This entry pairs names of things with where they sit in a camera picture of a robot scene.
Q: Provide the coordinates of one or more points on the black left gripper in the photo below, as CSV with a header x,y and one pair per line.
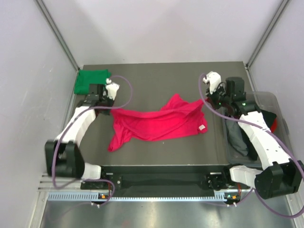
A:
x,y
110,100

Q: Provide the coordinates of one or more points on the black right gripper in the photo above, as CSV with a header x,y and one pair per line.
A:
x,y
211,96

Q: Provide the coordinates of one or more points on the pink t-shirt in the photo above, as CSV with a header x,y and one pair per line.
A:
x,y
177,119

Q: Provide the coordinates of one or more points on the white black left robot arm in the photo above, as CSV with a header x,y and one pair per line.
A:
x,y
63,154

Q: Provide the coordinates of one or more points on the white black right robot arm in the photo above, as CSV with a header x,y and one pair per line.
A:
x,y
280,173

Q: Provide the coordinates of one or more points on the folded green t-shirt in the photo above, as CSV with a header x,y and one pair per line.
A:
x,y
87,77

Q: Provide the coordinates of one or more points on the grey t-shirt in bin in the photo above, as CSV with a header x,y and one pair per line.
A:
x,y
235,137

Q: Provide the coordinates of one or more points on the black t-shirt in bin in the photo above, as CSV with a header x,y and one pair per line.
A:
x,y
268,117

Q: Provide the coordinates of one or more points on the red t-shirt in bin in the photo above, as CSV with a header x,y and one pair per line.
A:
x,y
273,126

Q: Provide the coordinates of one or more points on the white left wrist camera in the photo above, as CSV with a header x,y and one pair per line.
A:
x,y
111,88

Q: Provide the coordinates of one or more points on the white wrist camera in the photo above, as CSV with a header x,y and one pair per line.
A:
x,y
213,79
111,88

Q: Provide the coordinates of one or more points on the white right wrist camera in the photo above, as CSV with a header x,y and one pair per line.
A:
x,y
213,79

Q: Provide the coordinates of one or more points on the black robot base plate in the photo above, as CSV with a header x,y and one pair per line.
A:
x,y
166,180

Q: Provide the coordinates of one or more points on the aluminium front frame rail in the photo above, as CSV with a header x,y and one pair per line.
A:
x,y
263,182

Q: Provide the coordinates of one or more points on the left aluminium corner post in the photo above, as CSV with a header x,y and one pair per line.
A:
x,y
50,21

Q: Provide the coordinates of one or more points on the aluminium corner post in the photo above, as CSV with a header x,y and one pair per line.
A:
x,y
266,34
50,21

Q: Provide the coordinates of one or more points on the right aluminium corner post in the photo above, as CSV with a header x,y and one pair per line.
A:
x,y
266,34

